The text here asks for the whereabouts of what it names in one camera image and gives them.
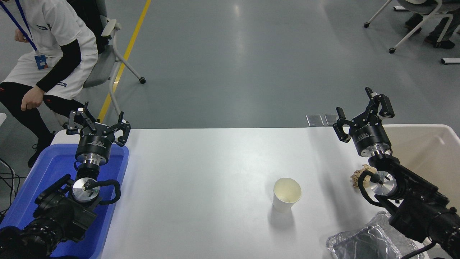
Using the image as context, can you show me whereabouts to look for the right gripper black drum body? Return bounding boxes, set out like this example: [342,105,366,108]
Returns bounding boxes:
[350,117,392,154]

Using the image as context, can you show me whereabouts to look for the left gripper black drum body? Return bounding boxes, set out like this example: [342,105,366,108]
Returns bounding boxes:
[75,124,115,159]

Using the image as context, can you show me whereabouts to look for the white paper cup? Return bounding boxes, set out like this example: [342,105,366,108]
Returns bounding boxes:
[272,178,302,213]

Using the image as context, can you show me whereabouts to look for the person's hand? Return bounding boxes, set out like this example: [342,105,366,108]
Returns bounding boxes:
[21,86,44,111]

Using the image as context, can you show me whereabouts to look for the crumpled tan paper ball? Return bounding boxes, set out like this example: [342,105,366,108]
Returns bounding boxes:
[351,164,375,188]

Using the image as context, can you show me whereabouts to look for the blue plastic tray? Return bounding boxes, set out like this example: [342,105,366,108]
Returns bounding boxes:
[0,143,130,259]

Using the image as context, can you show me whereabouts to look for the grey black office chair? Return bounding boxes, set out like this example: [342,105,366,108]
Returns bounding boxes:
[66,0,147,116]

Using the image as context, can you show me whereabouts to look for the large pale bin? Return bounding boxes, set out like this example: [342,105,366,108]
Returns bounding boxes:
[381,124,460,209]

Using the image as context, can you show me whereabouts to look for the person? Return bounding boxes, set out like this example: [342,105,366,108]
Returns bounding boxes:
[404,0,460,50]
[0,0,98,168]

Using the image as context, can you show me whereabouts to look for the silver foil tray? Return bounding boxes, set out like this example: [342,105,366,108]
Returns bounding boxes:
[326,210,426,259]

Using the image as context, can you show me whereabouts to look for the blue lanyard with badge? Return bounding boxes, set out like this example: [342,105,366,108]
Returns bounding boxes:
[0,0,49,70]

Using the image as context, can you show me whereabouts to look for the black floor cables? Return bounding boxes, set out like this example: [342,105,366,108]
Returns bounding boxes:
[0,158,18,216]

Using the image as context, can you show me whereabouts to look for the white frame wheeled chair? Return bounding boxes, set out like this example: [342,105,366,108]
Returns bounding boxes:
[364,0,460,54]

